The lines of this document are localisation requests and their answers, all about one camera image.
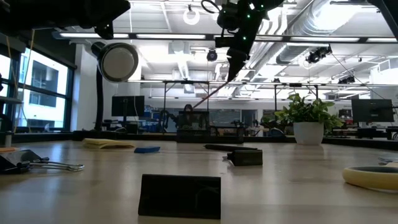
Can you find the black ceiling mounted camera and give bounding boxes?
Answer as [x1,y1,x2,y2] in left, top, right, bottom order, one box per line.
[305,45,333,65]

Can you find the large glass window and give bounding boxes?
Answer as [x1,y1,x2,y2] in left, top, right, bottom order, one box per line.
[0,46,75,132]

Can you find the black marker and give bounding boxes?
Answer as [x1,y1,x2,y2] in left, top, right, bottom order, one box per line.
[203,143,259,152]

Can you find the yellow sticky note pad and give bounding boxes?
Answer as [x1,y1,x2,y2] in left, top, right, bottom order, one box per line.
[82,138,136,150]

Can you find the black desk lamp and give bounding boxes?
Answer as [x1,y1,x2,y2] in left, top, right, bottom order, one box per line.
[73,41,140,141]

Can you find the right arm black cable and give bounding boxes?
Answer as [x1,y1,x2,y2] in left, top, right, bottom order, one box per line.
[201,0,222,15]

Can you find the white ring ceiling fixture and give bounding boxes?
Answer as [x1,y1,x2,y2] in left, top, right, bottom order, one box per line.
[182,7,201,26]

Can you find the black mesh desk organizer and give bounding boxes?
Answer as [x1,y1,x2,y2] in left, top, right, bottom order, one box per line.
[176,110,246,144]

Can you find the green plant in white pot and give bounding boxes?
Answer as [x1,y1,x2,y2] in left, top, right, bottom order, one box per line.
[273,92,345,146]

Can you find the black binder clip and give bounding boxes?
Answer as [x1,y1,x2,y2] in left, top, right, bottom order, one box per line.
[221,149,264,167]
[137,173,222,220]
[0,149,85,175]

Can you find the black metal rig frame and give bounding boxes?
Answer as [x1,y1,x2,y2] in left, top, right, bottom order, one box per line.
[273,82,320,110]
[162,80,210,134]

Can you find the yellow handled scissors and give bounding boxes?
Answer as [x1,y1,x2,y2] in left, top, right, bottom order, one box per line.
[341,154,398,194]

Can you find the black computer monitor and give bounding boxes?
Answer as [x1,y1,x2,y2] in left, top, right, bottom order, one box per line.
[351,98,395,124]
[111,95,146,125]

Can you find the blue eraser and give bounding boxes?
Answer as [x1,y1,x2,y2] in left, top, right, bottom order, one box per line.
[134,146,162,154]

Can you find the silver ventilation duct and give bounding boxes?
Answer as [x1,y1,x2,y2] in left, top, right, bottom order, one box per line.
[275,0,343,65]

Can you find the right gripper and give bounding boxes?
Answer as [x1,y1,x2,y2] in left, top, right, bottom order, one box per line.
[214,0,272,82]

